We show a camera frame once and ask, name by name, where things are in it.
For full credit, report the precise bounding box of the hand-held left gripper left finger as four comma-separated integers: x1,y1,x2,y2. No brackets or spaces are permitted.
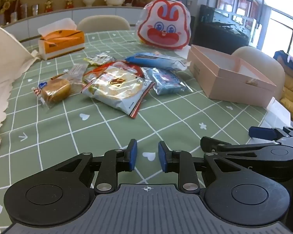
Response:
53,139,138,195

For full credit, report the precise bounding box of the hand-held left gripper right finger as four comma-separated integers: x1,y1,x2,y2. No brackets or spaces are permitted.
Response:
158,141,242,195

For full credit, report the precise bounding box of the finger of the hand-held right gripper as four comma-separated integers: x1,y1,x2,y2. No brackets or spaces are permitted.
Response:
249,126,293,141
201,136,271,154

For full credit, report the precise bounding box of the pink cardboard box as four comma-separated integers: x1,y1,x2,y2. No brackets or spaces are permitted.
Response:
187,44,277,108

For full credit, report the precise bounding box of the red white rice cracker packet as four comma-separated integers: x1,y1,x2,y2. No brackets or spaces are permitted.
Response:
81,62,155,119

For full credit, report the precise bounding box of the blue cube candy packet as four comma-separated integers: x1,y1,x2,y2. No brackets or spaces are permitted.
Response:
142,67,193,95

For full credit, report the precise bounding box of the blue monster face snack packet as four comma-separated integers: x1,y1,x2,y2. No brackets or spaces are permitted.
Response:
124,51,191,71

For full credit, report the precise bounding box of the brown bun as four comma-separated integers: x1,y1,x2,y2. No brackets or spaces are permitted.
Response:
32,74,86,109

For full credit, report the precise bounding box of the beige dining chair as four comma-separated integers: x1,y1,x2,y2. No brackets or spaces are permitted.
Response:
77,15,130,33
232,46,286,100

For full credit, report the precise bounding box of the green checked tablecloth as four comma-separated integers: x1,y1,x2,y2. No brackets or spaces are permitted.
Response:
0,29,269,234

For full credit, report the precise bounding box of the dark jacket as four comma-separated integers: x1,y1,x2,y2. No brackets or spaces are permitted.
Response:
273,50,293,71

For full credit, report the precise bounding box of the balcony glass window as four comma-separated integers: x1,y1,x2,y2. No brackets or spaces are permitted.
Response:
256,7,293,62

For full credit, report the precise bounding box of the black fish tank cabinet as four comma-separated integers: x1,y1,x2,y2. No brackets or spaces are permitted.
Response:
194,5,249,48

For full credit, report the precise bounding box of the red white rabbit face bag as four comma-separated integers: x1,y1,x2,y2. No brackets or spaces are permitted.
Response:
136,0,192,51

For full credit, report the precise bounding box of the orange tissue box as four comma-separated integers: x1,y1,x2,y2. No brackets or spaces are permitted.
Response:
37,18,85,61

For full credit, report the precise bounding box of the white sideboard cabinet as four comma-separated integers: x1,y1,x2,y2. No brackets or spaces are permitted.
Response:
1,6,147,47

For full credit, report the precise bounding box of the yellow flower ornament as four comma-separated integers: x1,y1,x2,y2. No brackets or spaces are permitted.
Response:
0,0,11,14

